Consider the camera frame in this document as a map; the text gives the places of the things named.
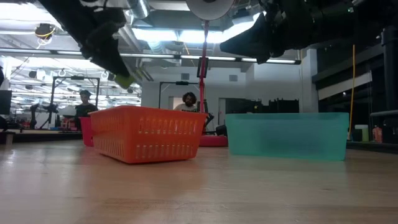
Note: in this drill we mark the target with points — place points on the orange plastic basket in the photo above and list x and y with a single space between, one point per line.
146 137

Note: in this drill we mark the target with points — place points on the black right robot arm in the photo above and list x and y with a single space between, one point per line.
357 18

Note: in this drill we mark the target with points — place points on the person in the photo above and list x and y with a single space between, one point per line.
84 107
188 101

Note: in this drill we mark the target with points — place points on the black yellow ceiling reel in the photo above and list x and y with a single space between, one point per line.
43 30

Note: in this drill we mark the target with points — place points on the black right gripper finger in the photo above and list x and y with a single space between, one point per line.
248 43

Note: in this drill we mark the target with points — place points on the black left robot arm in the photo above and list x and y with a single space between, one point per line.
68 12

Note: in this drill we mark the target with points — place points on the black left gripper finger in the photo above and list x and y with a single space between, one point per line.
112 63

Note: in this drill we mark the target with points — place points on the orange bottle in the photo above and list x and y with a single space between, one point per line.
377 134

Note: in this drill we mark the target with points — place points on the red desk lamp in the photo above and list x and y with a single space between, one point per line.
202 93

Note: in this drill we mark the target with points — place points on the teal translucent plastic bin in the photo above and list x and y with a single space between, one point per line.
286 137

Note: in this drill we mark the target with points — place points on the black stand frame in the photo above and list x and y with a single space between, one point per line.
182 83
76 77

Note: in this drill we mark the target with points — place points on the black monitor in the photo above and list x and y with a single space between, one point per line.
5 102

